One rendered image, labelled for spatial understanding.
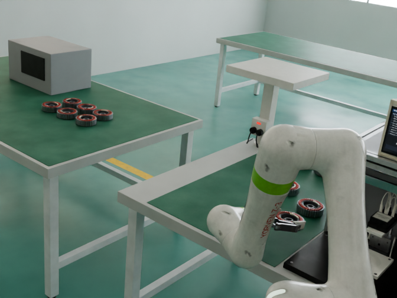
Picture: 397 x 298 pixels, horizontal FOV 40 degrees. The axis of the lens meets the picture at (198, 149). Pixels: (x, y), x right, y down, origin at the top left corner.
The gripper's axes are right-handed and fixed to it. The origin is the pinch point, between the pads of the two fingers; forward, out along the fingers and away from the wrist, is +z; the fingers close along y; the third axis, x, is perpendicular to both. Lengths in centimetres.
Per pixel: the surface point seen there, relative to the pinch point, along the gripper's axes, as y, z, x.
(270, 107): -68, 55, 31
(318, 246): 12.0, 5.7, -5.9
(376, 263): 31.3, 12.8, -3.6
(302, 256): 13.3, -4.8, -8.6
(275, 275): 12.4, -15.7, -14.9
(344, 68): -169, 262, 64
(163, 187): -57, -12, -10
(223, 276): -72, 61, -68
